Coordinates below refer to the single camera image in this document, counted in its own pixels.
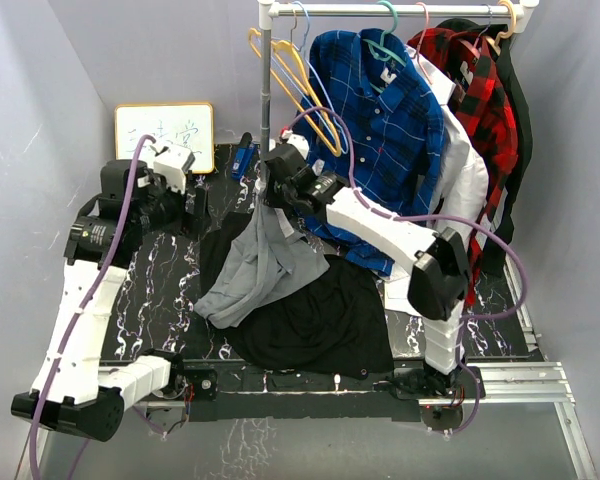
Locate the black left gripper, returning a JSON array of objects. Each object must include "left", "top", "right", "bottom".
[{"left": 134, "top": 170, "right": 213, "bottom": 241}]

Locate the grey shirt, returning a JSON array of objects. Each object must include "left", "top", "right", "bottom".
[{"left": 194, "top": 203, "right": 329, "bottom": 329}]

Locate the light blue wire hanger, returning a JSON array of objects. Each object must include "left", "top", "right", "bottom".
[{"left": 274, "top": 1, "right": 348, "bottom": 156}]

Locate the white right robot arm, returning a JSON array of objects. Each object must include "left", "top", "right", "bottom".
[{"left": 264, "top": 142, "right": 469, "bottom": 397}]

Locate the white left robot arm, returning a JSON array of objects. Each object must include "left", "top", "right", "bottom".
[{"left": 11, "top": 160, "right": 187, "bottom": 442}]

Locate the yellow plastic hanger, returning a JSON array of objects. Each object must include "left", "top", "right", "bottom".
[{"left": 262, "top": 40, "right": 343, "bottom": 157}]

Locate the blue plaid shirt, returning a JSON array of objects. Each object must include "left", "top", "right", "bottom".
[{"left": 273, "top": 28, "right": 446, "bottom": 276}]

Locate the black shirt on table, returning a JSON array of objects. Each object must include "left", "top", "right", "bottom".
[{"left": 198, "top": 212, "right": 396, "bottom": 376}]

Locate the white shirt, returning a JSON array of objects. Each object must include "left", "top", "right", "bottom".
[{"left": 406, "top": 46, "right": 489, "bottom": 222}]

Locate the teal plastic hanger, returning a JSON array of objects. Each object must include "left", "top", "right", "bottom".
[{"left": 362, "top": 1, "right": 406, "bottom": 94}]

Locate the pink hanger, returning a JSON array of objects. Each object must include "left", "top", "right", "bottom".
[{"left": 414, "top": 1, "right": 433, "bottom": 85}]

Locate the red black plaid shirt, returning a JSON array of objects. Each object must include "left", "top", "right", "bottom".
[{"left": 407, "top": 27, "right": 522, "bottom": 306}]

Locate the beige wooden hanger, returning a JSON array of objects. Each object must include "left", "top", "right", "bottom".
[{"left": 482, "top": 0, "right": 517, "bottom": 55}]

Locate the blue stapler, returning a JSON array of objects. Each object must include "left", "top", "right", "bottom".
[{"left": 231, "top": 132, "right": 256, "bottom": 180}]

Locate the yellow framed whiteboard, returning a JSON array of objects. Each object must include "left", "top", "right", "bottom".
[{"left": 114, "top": 102, "right": 215, "bottom": 174}]

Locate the metal clothes rack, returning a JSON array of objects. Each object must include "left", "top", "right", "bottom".
[{"left": 253, "top": 0, "right": 540, "bottom": 201}]

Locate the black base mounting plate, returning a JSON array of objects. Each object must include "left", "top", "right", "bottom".
[{"left": 136, "top": 361, "right": 486, "bottom": 423}]

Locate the black hanging garment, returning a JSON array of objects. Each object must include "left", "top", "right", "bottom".
[{"left": 438, "top": 18, "right": 533, "bottom": 276}]

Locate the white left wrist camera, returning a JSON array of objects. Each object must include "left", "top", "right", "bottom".
[{"left": 149, "top": 141, "right": 195, "bottom": 195}]

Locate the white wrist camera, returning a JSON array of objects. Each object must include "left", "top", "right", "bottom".
[
  {"left": 149, "top": 141, "right": 195, "bottom": 195},
  {"left": 279, "top": 128, "right": 310, "bottom": 160}
]

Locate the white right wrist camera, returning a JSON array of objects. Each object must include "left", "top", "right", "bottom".
[{"left": 279, "top": 128, "right": 310, "bottom": 160}]

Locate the aluminium frame rail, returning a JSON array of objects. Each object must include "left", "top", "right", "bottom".
[{"left": 14, "top": 259, "right": 599, "bottom": 480}]

